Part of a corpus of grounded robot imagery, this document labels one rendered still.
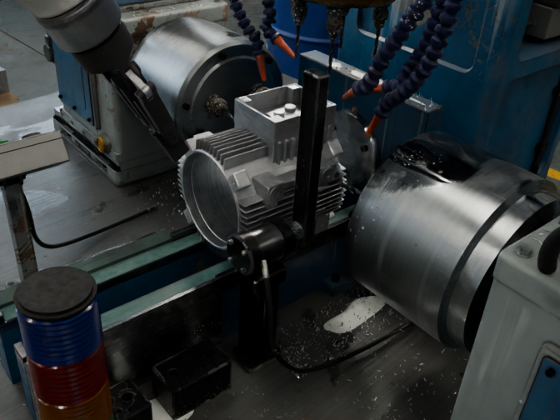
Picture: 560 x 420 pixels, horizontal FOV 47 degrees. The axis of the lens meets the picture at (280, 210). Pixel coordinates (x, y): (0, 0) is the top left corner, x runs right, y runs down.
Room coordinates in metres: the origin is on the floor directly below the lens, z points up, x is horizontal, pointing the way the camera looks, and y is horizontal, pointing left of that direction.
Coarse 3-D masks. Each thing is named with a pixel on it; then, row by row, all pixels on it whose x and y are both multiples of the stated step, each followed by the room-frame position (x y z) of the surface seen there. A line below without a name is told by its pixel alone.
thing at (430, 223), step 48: (432, 144) 0.76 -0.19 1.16; (384, 192) 0.70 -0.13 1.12; (432, 192) 0.68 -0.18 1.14; (480, 192) 0.66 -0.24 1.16; (528, 192) 0.67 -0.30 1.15; (384, 240) 0.66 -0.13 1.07; (432, 240) 0.63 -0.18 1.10; (480, 240) 0.61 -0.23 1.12; (384, 288) 0.65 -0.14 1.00; (432, 288) 0.60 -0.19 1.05; (480, 288) 0.58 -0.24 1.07; (432, 336) 0.61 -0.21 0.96
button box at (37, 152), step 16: (0, 144) 0.83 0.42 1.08; (16, 144) 0.84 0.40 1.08; (32, 144) 0.85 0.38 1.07; (48, 144) 0.86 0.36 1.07; (64, 144) 0.88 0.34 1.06; (0, 160) 0.81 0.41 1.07; (16, 160) 0.83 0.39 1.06; (32, 160) 0.84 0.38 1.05; (48, 160) 0.85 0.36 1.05; (64, 160) 0.86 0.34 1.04; (0, 176) 0.80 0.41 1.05; (16, 176) 0.82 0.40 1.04
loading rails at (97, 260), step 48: (144, 240) 0.82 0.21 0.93; (192, 240) 0.85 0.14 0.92; (336, 240) 0.91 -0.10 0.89; (144, 288) 0.77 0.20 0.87; (192, 288) 0.71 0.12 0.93; (288, 288) 0.84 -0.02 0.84; (336, 288) 0.87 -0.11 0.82; (0, 336) 0.63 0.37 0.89; (144, 336) 0.65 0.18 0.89; (192, 336) 0.70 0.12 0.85
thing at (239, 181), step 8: (192, 144) 0.86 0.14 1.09; (328, 144) 0.89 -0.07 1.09; (336, 144) 0.89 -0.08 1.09; (328, 152) 0.89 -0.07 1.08; (336, 152) 0.88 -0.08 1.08; (232, 176) 0.77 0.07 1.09; (240, 176) 0.78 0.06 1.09; (232, 184) 0.77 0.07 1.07; (240, 184) 0.77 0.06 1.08; (248, 184) 0.77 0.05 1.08
